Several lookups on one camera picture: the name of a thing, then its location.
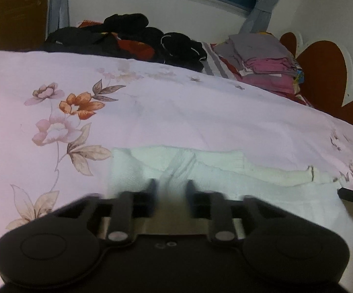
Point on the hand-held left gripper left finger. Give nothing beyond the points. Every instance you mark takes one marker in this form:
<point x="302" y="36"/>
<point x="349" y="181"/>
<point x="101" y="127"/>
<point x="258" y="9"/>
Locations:
<point x="123" y="210"/>

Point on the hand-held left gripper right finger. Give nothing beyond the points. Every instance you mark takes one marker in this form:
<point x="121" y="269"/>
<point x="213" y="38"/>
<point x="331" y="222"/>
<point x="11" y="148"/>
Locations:
<point x="222" y="210"/>

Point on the white knitted sweater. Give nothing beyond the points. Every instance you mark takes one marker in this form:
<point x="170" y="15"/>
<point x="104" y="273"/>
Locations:
<point x="271" y="189"/>

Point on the stack of folded clothes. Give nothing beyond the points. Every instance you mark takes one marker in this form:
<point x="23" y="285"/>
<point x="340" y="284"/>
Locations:
<point x="261" y="58"/>

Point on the pile of dark clothes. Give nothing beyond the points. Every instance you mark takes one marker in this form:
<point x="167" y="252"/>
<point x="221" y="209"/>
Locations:
<point x="133" y="36"/>

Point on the pink floral bed sheet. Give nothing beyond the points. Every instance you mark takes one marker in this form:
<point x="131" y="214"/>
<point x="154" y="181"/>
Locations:
<point x="179" y="110"/>

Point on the red and white headboard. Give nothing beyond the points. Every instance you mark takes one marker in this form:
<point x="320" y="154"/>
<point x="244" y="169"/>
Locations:
<point x="322" y="76"/>

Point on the grey striped cloth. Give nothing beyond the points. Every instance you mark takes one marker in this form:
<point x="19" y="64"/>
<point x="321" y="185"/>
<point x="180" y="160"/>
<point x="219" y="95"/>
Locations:
<point x="217" y="62"/>

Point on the grey curtain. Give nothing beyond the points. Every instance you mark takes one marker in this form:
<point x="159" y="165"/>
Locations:
<point x="59" y="3"/>
<point x="264" y="9"/>

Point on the brown wooden door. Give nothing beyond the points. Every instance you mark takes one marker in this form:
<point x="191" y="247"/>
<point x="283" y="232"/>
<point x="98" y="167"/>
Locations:
<point x="21" y="12"/>

